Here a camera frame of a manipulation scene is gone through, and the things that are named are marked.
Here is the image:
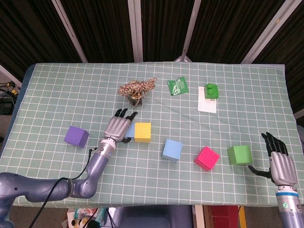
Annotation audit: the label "colourful printed bag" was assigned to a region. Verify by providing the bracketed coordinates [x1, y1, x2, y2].
[66, 207, 107, 228]

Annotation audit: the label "red box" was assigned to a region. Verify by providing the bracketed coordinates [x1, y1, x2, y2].
[210, 205, 239, 228]

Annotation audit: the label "light blue foam cube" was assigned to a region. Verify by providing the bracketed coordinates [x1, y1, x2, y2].
[124, 123, 136, 138]
[161, 139, 183, 162]

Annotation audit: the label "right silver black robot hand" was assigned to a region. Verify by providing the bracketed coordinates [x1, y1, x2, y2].
[248, 132, 298, 187]

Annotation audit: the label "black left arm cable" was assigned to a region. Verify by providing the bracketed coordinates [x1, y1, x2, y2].
[29, 147, 98, 228]

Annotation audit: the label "yellow bar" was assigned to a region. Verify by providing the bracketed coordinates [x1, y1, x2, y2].
[238, 206, 247, 228]

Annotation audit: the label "white table leg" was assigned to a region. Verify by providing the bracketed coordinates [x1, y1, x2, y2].
[194, 205, 205, 228]

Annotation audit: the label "yellow foam cube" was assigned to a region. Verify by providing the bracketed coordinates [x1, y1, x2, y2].
[134, 122, 152, 143]

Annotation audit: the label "purple foam cube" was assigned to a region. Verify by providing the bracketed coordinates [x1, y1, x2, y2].
[63, 125, 90, 148]

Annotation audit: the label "metal frame foot bracket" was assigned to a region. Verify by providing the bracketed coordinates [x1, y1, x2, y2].
[174, 55, 192, 63]

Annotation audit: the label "black device box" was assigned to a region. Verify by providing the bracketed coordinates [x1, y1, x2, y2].
[0, 101, 13, 115]

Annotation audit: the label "white paper card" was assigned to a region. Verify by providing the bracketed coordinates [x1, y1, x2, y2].
[198, 86, 218, 114]

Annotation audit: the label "green foam cube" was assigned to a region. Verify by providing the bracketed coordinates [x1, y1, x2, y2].
[227, 145, 253, 166]

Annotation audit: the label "tangled cables yellow connectors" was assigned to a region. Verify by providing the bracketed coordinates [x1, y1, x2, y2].
[0, 82, 21, 95]

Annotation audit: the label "green checked tablecloth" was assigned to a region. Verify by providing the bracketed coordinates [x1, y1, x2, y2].
[0, 62, 304, 208]

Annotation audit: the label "braided beige rope bundle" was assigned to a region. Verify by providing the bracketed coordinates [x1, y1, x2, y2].
[118, 76, 158, 107]

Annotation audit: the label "pink foam cube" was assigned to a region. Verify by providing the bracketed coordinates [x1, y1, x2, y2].
[193, 146, 221, 171]

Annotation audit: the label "green toy building brick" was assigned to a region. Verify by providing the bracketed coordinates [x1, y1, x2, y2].
[204, 83, 219, 100]

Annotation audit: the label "white frame post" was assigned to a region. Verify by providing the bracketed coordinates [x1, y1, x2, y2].
[127, 0, 144, 63]
[0, 64, 23, 89]
[51, 0, 88, 63]
[181, 0, 202, 59]
[241, 0, 295, 64]

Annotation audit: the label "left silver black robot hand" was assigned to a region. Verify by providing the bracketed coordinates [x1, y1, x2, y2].
[104, 108, 138, 145]

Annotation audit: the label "green foil packet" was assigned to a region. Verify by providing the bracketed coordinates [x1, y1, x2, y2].
[167, 76, 189, 96]

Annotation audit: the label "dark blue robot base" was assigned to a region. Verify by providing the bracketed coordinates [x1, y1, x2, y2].
[113, 205, 193, 228]

